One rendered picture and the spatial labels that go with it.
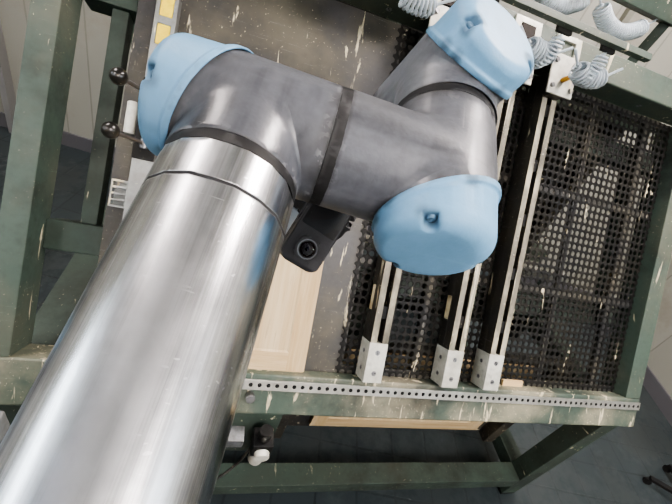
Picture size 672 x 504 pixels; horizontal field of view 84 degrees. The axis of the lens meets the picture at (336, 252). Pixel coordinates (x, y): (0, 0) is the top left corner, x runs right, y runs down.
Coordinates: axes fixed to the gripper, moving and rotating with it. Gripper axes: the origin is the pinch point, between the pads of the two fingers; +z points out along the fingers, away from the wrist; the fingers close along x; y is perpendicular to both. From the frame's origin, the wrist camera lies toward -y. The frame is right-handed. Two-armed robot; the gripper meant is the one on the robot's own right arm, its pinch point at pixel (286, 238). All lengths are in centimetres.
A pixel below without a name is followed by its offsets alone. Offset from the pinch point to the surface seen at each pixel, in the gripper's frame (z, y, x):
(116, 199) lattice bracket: 54, 15, 33
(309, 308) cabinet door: 55, 17, -26
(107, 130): 37, 20, 39
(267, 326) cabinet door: 60, 7, -18
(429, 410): 56, 8, -79
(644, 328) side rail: 23, 70, -147
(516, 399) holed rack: 47, 24, -108
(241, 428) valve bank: 75, -19, -28
